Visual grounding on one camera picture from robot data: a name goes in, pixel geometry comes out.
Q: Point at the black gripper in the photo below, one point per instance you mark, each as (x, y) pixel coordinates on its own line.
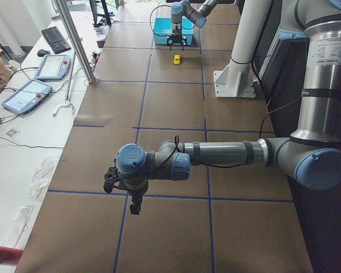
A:
(176, 34)
(136, 194)

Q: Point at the yellow beetle toy car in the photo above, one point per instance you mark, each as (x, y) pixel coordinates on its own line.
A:
(177, 59)

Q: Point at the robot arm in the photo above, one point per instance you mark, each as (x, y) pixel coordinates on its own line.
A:
(310, 155)
(197, 17)

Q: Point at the light blue plastic bin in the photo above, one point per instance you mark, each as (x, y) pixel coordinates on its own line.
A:
(163, 28)

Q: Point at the white crumpled gloves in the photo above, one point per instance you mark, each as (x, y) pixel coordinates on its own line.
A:
(42, 176)

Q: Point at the black keyboard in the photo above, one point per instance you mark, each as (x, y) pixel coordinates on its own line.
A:
(55, 40)

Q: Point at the far teach pendant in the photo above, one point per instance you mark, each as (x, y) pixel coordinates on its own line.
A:
(53, 67)

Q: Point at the teach pendant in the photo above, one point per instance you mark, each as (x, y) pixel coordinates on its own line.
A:
(53, 67)
(27, 97)

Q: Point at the black computer mouse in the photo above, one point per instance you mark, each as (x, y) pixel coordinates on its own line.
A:
(43, 52)

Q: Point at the near teach pendant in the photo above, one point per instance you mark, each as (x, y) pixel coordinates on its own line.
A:
(27, 97)

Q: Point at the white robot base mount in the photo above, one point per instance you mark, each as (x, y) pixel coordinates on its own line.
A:
(236, 79)

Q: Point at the aluminium frame post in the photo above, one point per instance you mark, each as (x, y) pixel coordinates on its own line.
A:
(75, 39)

